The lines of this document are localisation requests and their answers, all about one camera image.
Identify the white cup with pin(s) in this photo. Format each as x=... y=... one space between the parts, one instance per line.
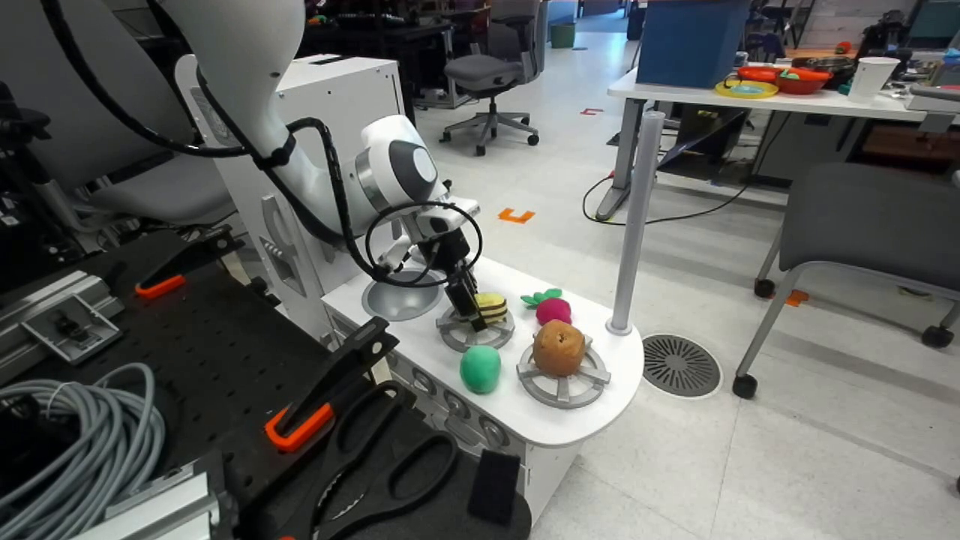
x=872 y=76

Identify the green plush ball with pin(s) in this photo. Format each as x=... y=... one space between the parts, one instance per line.
x=481 y=371

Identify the dark grey office chair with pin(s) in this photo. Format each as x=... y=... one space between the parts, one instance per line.
x=491 y=69

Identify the white desk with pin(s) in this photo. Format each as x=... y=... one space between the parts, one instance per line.
x=781 y=105

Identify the black flat rectangular device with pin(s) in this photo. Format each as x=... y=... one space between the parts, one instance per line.
x=495 y=487

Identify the silver switch box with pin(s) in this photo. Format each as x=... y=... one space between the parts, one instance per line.
x=70 y=328

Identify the yellow black striped plushy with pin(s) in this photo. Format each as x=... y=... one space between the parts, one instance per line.
x=491 y=310

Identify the grey upright pole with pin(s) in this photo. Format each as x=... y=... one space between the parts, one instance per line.
x=636 y=220

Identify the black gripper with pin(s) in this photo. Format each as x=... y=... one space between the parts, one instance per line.
x=445 y=247

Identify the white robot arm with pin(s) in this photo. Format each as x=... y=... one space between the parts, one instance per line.
x=249 y=62

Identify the large black orange clamp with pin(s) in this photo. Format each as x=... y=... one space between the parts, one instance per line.
x=331 y=391

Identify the blue storage bin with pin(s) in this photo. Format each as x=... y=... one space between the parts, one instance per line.
x=691 y=39

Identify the small orange floor tape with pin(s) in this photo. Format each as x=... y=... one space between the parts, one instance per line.
x=797 y=298

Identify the light grey padded chair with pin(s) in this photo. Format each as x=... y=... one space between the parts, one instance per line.
x=90 y=110

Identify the red plush radish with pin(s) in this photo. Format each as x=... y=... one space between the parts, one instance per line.
x=554 y=310

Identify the orange bowl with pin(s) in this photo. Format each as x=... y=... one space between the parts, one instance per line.
x=800 y=80

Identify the black perforated work table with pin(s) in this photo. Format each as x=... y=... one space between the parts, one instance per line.
x=200 y=371

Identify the small black orange clamp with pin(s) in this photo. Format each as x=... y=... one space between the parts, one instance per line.
x=181 y=264

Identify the grey chair with castors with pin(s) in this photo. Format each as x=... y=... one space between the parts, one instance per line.
x=866 y=236

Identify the brown orange plush fruit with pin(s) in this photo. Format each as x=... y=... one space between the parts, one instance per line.
x=559 y=349

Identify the yellow plate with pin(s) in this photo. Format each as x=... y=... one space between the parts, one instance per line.
x=746 y=88

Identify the grey toy sink basin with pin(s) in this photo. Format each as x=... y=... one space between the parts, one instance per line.
x=397 y=301

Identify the round metal floor drain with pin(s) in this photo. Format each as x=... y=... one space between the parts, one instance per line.
x=683 y=364

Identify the large grey toy burner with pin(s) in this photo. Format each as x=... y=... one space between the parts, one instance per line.
x=572 y=389

